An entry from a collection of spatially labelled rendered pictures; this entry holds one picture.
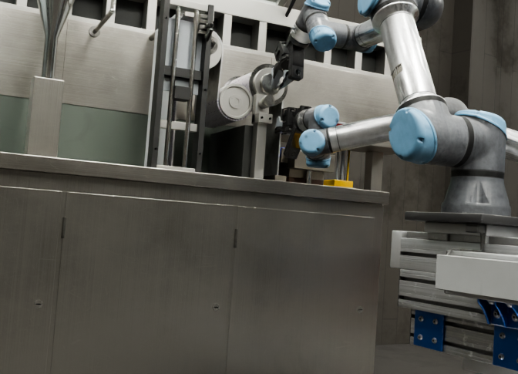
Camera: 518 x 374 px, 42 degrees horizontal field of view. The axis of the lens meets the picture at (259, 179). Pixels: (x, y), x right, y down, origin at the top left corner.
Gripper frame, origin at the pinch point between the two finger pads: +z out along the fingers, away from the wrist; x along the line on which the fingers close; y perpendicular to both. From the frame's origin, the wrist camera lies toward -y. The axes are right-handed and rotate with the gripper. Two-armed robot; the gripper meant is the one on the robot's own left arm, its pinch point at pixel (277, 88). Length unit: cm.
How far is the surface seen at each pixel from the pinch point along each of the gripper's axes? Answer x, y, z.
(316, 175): -20.5, -17.8, 22.1
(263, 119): 5.9, -10.9, 5.4
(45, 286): 73, -66, 25
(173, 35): 40.0, 3.5, -10.5
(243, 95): 10.5, 0.2, 5.5
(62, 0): 72, 20, -4
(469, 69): -243, 177, 89
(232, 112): 14.2, -5.0, 9.7
